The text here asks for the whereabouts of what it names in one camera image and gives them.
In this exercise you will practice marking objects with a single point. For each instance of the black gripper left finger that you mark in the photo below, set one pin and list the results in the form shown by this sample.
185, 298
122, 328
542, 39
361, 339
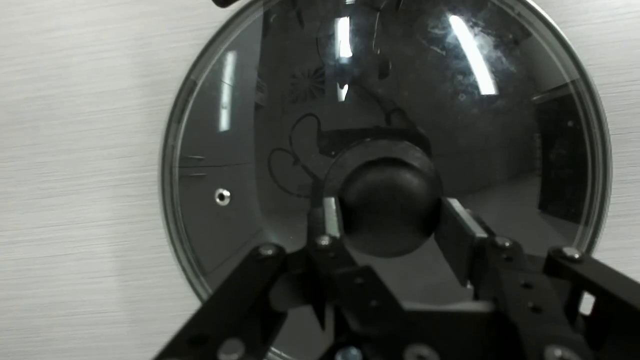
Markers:
327, 221

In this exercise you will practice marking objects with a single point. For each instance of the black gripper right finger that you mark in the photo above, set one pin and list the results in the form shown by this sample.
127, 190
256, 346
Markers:
460, 236

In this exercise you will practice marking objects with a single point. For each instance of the round glass lid black knob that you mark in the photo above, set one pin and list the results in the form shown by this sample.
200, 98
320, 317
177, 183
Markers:
233, 132

